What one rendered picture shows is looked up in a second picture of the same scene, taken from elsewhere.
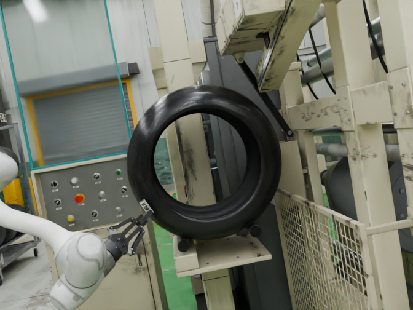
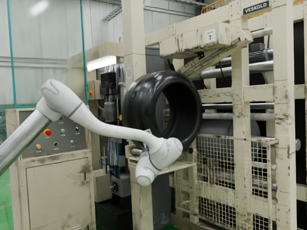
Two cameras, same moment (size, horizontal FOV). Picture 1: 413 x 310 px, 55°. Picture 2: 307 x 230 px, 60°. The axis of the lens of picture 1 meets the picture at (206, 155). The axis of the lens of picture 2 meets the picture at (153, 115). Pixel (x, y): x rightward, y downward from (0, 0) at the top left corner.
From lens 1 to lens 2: 117 cm
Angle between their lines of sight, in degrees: 34
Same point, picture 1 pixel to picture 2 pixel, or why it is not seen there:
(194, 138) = not seen: hidden behind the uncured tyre
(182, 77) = (140, 64)
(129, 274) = (77, 186)
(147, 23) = not seen: outside the picture
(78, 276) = (170, 161)
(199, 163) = not seen: hidden behind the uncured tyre
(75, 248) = (176, 144)
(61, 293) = (150, 173)
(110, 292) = (63, 199)
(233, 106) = (190, 85)
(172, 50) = (137, 48)
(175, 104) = (168, 78)
